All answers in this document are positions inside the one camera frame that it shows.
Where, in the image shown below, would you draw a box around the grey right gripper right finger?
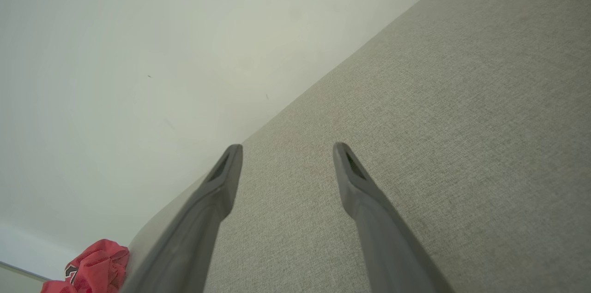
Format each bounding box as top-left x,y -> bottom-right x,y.
333,142 -> 455,293

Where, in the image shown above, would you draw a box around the grey fabric sofa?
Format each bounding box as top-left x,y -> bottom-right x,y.
125,0 -> 591,293

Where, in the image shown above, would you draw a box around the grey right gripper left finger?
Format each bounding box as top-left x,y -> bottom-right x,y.
121,144 -> 243,293

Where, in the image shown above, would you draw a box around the red jersey with black print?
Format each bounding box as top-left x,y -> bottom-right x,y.
41,239 -> 130,293

